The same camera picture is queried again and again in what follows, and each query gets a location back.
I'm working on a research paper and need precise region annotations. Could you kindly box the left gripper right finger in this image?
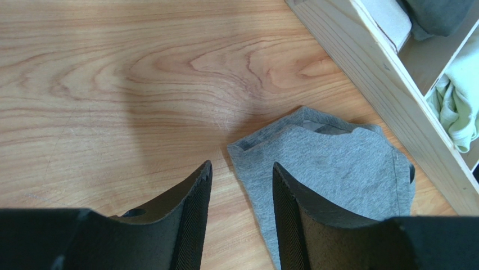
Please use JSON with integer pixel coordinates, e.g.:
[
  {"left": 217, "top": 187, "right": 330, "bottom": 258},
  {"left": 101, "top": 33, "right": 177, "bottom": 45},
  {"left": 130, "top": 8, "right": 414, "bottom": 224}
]
[{"left": 272, "top": 163, "right": 478, "bottom": 269}]

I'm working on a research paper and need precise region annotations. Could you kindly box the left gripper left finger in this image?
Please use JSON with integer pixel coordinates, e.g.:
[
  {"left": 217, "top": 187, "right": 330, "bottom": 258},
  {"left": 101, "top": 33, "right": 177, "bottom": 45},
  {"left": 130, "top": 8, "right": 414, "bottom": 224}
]
[{"left": 1, "top": 161, "right": 213, "bottom": 269}]

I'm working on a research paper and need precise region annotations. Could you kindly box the grey white underwear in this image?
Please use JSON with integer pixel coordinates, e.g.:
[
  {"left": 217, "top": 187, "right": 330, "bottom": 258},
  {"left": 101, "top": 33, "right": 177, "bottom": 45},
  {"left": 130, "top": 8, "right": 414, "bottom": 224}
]
[{"left": 228, "top": 107, "right": 415, "bottom": 269}]

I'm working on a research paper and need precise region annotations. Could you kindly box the wooden compartment organizer box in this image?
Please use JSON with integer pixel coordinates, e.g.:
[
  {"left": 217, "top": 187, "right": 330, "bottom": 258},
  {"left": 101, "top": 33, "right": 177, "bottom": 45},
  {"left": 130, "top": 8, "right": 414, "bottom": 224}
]
[{"left": 287, "top": 1, "right": 478, "bottom": 216}]

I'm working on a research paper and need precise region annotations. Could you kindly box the pale green rolled cloth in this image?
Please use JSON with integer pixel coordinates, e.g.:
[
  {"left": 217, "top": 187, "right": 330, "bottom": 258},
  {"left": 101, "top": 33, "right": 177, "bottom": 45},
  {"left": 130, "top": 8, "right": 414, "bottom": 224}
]
[{"left": 427, "top": 30, "right": 478, "bottom": 153}]

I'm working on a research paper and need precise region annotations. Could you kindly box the dark grey rolled cloth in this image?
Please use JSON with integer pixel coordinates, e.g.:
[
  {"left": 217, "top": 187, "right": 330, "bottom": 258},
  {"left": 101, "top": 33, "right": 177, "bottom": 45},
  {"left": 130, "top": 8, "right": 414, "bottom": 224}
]
[{"left": 397, "top": 0, "right": 475, "bottom": 41}]

